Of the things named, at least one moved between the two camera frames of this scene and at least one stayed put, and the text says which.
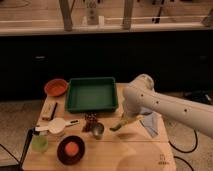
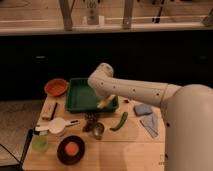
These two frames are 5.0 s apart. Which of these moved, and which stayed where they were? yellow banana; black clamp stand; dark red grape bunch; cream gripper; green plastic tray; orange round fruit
Moved: yellow banana; cream gripper
Stayed: black clamp stand; green plastic tray; orange round fruit; dark red grape bunch
